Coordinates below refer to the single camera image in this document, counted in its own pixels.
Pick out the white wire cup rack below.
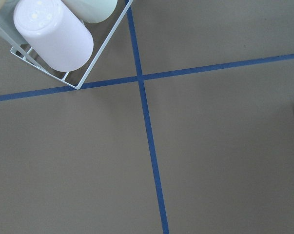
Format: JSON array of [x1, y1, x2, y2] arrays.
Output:
[[0, 0, 133, 90]]

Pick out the mint green plastic cup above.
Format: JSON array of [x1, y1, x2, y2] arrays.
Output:
[[62, 0, 118, 23]]

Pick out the lilac plastic cup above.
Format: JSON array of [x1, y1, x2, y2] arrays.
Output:
[[13, 0, 94, 72]]

